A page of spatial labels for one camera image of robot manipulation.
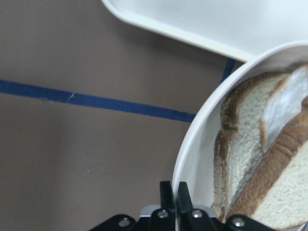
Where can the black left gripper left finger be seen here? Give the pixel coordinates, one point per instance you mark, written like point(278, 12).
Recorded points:
point(166, 197)

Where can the cream round plate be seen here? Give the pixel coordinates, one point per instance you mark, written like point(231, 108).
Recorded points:
point(195, 162)

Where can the cream bear tray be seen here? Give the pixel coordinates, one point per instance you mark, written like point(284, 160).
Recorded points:
point(240, 29)

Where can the bread slice bottom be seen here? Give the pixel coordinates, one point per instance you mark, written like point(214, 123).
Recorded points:
point(237, 149)

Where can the fried egg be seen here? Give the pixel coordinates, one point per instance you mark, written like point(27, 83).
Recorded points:
point(283, 104)

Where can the white bread slice top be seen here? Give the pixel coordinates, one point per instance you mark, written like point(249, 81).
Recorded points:
point(277, 193)

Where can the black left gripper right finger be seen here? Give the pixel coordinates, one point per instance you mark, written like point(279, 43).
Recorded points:
point(184, 203)

